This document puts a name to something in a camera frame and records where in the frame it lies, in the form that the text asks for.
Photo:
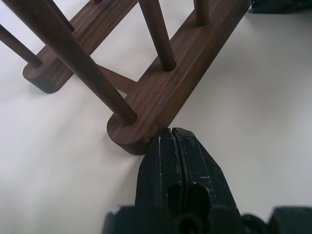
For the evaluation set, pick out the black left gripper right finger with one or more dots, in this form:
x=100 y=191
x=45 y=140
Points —
x=207 y=170

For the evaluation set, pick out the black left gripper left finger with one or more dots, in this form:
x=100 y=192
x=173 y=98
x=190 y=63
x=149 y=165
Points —
x=158 y=170

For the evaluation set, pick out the dark wooden dish rack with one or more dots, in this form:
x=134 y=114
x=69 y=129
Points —
x=165 y=85

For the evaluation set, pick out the black blurry object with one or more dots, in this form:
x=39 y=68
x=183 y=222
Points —
x=282 y=6

